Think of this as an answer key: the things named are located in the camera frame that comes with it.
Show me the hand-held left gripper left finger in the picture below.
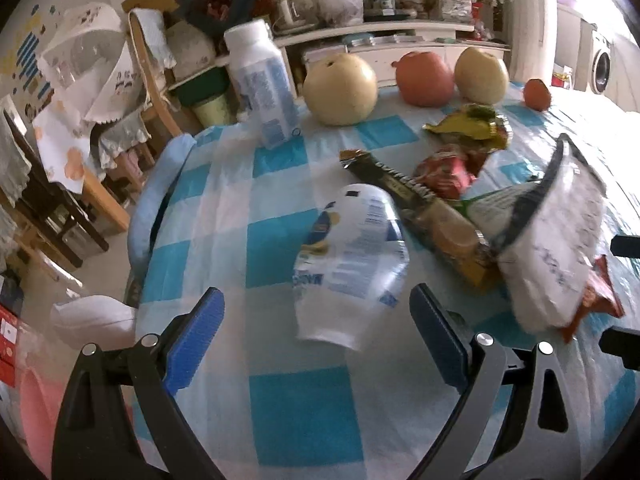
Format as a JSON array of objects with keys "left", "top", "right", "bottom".
[{"left": 51, "top": 287, "right": 226, "bottom": 480}]

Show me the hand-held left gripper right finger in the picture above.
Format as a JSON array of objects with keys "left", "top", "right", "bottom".
[{"left": 400, "top": 284, "right": 594, "bottom": 480}]

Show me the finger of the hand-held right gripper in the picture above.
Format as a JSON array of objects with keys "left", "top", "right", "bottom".
[
  {"left": 610, "top": 234, "right": 640, "bottom": 257},
  {"left": 599, "top": 326, "right": 640, "bottom": 370}
]

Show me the orange red snack wrapper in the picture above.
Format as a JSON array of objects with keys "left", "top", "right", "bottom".
[{"left": 559, "top": 255, "right": 626, "bottom": 344}]

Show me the white green snack packet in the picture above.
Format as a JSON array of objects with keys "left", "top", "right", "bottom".
[{"left": 460, "top": 135, "right": 608, "bottom": 333}]

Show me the brown coffee sachet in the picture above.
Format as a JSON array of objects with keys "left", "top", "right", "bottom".
[{"left": 339, "top": 149, "right": 501, "bottom": 293}]

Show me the pink plastic basin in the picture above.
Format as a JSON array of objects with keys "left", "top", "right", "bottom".
[{"left": 17, "top": 355, "right": 72, "bottom": 480}]

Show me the white bin liner bag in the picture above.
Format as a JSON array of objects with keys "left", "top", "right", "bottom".
[{"left": 50, "top": 295, "right": 137, "bottom": 357}]

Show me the blue checked tablecloth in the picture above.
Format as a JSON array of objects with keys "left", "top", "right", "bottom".
[{"left": 125, "top": 87, "right": 640, "bottom": 480}]

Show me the red crumpled wrapper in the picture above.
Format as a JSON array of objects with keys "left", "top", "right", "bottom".
[{"left": 412, "top": 144, "right": 489, "bottom": 200}]

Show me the small orange fruit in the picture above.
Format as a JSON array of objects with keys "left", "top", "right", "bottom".
[{"left": 523, "top": 78, "right": 550, "bottom": 111}]

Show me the washing machine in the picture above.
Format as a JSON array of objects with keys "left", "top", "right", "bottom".
[{"left": 582, "top": 30, "right": 614, "bottom": 97}]

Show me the gold green crumpled wrapper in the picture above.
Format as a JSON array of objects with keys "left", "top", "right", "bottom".
[{"left": 422, "top": 103, "right": 514, "bottom": 152}]

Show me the small yellow pear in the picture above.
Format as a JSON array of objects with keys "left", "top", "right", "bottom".
[{"left": 454, "top": 46, "right": 510, "bottom": 105}]

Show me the white printed dining tablecloth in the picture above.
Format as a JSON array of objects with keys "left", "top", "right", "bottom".
[{"left": 32, "top": 102, "right": 102, "bottom": 196}]

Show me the green waste bin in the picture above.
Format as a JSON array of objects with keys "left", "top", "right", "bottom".
[{"left": 179, "top": 72, "right": 237, "bottom": 129}]

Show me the red apple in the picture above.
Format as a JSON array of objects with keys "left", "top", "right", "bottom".
[{"left": 395, "top": 51, "right": 455, "bottom": 108}]

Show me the white milk bottle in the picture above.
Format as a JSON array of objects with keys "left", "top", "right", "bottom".
[{"left": 223, "top": 19, "right": 302, "bottom": 151}]

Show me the wooden chair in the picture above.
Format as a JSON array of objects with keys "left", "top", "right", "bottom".
[{"left": 127, "top": 7, "right": 184, "bottom": 142}]

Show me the large yellow pear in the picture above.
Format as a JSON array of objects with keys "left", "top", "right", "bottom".
[{"left": 303, "top": 53, "right": 379, "bottom": 127}]

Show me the white mesh food cover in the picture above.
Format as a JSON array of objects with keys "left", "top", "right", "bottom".
[{"left": 37, "top": 2, "right": 127, "bottom": 123}]

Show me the dark cloth bag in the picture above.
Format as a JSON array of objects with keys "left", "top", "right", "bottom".
[{"left": 176, "top": 0, "right": 257, "bottom": 43}]

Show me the white kettle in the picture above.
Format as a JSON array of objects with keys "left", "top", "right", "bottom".
[{"left": 277, "top": 0, "right": 312, "bottom": 29}]

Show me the clear plastic bag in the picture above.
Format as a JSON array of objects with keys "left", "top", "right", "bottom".
[{"left": 317, "top": 0, "right": 364, "bottom": 27}]

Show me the white wall cabinet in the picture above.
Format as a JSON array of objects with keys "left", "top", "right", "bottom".
[{"left": 270, "top": 20, "right": 512, "bottom": 97}]

